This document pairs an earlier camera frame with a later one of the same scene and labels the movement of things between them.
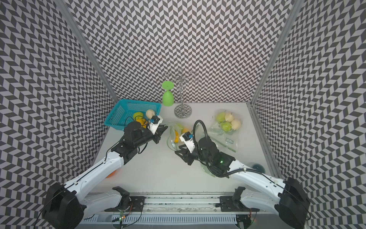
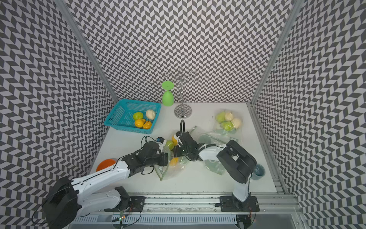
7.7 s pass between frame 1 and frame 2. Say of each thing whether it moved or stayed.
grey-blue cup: stayed
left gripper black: moved
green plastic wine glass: stayed
